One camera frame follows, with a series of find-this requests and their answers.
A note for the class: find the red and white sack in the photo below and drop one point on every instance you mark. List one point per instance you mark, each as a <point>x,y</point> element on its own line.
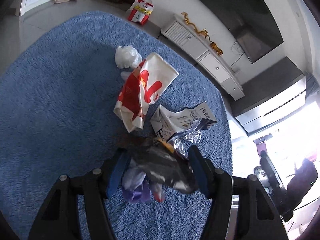
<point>140,12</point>

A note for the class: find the tall grey cabinet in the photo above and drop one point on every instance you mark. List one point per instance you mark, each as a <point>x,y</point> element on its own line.
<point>270,97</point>

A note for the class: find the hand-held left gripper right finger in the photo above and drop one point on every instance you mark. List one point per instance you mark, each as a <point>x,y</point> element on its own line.
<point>200,176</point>

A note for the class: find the white TV cabinet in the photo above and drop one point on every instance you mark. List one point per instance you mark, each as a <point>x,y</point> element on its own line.
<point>212,66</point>

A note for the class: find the white printed paper wrapper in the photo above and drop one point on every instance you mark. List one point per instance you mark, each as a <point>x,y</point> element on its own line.
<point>175,122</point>

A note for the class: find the silver foil wrapper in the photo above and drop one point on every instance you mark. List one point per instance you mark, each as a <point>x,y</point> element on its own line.
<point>186,137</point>

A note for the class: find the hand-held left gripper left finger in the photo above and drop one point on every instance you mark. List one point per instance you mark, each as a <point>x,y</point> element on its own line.
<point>117,173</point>

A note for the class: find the black wall television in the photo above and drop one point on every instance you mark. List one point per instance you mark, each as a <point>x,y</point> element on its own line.
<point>240,12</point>

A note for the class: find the short golden dragon ornament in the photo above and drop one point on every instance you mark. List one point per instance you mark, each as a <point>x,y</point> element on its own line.
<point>216,48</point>

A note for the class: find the red and white paper bag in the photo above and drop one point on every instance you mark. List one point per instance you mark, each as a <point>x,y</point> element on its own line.
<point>140,90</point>

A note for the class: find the dark plastic wrapper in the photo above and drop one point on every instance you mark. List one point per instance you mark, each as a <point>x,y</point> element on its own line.
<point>162,165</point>

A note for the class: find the blue shaggy rug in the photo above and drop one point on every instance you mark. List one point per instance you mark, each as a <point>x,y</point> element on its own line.
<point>62,105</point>

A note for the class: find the long golden dragon ornament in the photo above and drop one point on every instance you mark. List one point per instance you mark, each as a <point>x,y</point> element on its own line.
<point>193,26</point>

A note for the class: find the purple and white plastic wrapper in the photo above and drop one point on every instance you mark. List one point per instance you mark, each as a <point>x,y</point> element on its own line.
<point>136,192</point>

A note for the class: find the white plastic bag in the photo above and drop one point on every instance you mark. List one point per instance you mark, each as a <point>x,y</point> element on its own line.
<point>126,56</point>

